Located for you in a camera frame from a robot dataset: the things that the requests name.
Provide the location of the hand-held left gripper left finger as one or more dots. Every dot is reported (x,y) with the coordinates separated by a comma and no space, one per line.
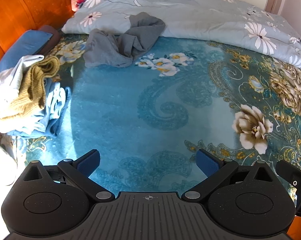
(88,164)

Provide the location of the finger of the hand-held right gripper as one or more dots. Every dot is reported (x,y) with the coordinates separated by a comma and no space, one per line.
(289,172)

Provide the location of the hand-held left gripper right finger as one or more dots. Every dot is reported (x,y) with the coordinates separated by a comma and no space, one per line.
(207,164)

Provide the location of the grey garment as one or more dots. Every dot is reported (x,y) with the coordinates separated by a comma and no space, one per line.
(123,43)

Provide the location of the light blue garment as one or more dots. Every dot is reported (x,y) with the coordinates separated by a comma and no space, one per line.
(50,115)

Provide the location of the teal floral blanket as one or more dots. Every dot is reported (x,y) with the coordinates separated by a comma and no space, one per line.
(150,110)

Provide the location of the mustard knit sweater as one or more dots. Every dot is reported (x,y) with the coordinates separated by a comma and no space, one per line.
(31,92)

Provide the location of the white cloth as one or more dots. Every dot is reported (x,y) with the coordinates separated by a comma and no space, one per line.
(8,85)

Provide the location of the blue pillow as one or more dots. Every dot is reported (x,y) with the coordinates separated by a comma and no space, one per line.
(20,51)

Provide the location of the dark brown pillow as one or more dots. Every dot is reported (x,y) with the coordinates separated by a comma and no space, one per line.
(51,36)

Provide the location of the light blue floral quilt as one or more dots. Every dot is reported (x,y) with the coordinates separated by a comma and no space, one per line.
(190,12)

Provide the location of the orange wooden headboard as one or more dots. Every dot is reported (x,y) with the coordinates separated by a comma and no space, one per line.
(18,12)

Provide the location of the orange wooden bed frame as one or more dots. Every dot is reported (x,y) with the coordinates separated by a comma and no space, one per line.
(299,228)

